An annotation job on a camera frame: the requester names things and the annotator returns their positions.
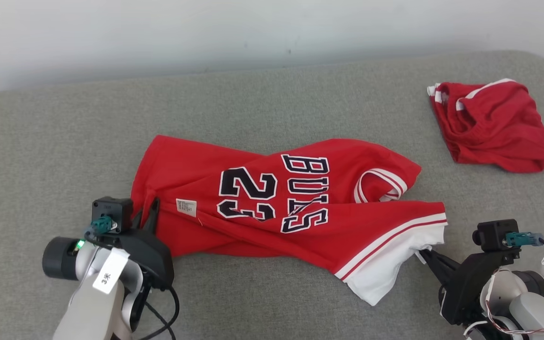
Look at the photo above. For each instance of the red shorts white stripes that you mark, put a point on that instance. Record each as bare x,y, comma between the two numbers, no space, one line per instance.
494,127

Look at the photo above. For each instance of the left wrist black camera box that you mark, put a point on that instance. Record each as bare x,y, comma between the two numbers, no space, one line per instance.
111,207

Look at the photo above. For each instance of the right wrist teal connector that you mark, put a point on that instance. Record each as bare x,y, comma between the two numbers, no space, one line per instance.
522,239

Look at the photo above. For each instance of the left wrist teal connector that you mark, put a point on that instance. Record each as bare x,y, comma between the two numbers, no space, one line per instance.
101,225

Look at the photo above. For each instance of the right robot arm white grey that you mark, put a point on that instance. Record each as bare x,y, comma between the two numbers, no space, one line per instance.
531,307

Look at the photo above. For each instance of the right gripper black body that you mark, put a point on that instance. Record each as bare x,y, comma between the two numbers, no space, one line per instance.
465,288

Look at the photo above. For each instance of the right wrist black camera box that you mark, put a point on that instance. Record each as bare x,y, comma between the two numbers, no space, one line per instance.
491,233

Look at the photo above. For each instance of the wrist teal connector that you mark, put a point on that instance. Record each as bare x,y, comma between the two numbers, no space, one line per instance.
522,239
101,225

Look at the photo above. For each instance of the red Bulls basketball jersey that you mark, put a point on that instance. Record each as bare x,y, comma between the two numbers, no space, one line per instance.
253,226

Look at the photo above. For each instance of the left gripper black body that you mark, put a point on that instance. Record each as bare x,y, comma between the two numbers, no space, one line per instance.
151,255

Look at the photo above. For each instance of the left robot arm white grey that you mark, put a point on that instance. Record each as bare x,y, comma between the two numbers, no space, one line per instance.
88,311

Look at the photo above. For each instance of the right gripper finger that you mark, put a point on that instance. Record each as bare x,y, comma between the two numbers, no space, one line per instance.
439,267

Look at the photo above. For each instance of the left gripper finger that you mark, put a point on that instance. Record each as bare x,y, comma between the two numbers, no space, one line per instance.
138,221
154,217

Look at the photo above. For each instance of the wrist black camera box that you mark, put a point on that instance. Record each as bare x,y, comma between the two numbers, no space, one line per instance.
111,207
491,233

